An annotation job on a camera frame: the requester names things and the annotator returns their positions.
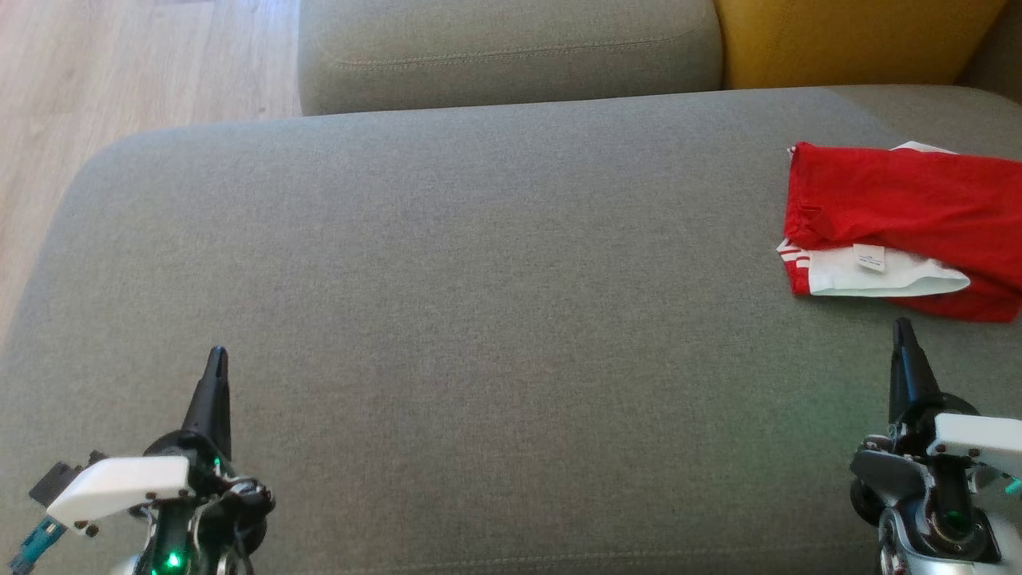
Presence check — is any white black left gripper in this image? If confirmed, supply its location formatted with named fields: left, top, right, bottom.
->
left=46, top=346, right=276, bottom=575

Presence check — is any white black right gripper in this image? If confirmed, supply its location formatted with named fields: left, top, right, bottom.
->
left=849, top=318, right=1022, bottom=561

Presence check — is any red basketball jersey white trim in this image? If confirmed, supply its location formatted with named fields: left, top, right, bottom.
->
left=776, top=142, right=1022, bottom=299

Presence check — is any grey fabric sofa seat cushion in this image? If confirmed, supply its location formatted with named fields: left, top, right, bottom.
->
left=0, top=84, right=1022, bottom=575

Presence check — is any grey fabric sofa armrest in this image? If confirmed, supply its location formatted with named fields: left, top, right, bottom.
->
left=957, top=0, right=1022, bottom=101

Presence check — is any yellow fabric sofa cushion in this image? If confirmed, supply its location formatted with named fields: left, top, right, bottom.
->
left=715, top=0, right=1008, bottom=90

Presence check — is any grey fabric sofa back cushion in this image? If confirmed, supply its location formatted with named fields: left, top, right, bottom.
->
left=297, top=0, right=725, bottom=117

